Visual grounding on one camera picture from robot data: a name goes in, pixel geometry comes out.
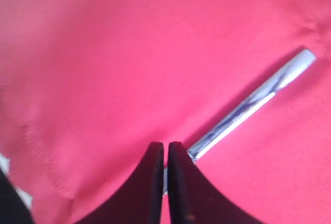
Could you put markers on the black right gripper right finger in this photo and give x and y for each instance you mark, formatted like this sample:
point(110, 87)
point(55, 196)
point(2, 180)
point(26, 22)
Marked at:
point(192, 197)

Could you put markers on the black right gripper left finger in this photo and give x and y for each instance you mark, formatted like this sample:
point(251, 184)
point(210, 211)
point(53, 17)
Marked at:
point(139, 198)

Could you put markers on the metal table knife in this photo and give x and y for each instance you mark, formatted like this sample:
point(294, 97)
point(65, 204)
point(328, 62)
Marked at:
point(274, 78)

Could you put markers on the red tablecloth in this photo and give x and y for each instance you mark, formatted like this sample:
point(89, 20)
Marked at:
point(86, 85)

